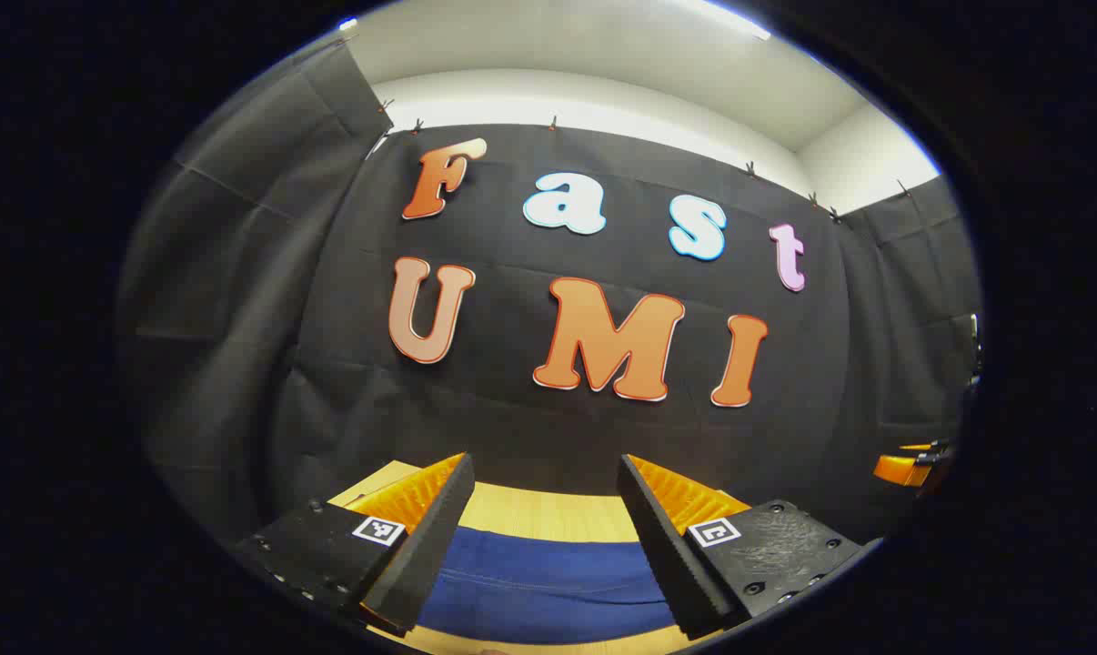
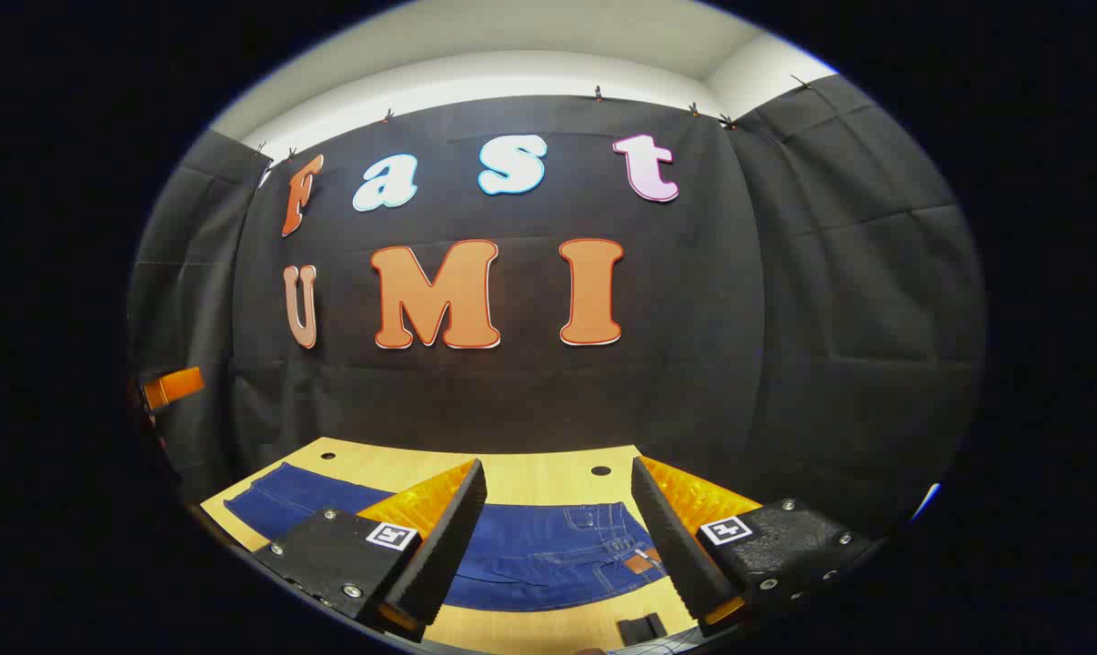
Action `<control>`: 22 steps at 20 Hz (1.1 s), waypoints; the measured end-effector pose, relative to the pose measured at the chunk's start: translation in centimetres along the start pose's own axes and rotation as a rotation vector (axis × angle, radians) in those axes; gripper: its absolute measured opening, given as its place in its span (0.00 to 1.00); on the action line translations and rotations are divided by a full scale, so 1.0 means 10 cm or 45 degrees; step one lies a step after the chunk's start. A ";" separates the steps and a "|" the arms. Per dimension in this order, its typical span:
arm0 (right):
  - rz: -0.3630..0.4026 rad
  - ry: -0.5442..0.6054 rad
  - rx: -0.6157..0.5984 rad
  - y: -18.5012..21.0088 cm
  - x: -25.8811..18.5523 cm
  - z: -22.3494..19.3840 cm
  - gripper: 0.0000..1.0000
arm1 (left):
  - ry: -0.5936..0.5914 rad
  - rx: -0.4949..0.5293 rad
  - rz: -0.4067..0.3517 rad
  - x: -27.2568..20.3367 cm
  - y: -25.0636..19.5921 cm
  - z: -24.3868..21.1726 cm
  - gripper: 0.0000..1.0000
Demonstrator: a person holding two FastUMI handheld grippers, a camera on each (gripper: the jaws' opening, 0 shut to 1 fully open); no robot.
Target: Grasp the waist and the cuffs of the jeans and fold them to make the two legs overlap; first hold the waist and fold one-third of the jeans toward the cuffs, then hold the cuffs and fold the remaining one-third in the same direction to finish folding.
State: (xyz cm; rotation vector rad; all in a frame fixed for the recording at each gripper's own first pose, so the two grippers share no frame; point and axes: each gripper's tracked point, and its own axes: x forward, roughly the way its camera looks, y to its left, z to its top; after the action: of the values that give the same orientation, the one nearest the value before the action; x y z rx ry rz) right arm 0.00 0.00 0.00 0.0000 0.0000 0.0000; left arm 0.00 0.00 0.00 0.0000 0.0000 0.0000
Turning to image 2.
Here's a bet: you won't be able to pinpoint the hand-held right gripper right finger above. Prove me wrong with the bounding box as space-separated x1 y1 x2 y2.
631 455 883 638

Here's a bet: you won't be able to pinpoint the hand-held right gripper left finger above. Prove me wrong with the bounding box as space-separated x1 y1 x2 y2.
253 458 488 642

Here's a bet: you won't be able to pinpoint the blue denim jeans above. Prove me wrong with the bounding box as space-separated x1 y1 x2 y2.
224 462 668 612

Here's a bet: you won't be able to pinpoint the small black block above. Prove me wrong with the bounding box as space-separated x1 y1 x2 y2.
618 614 668 647

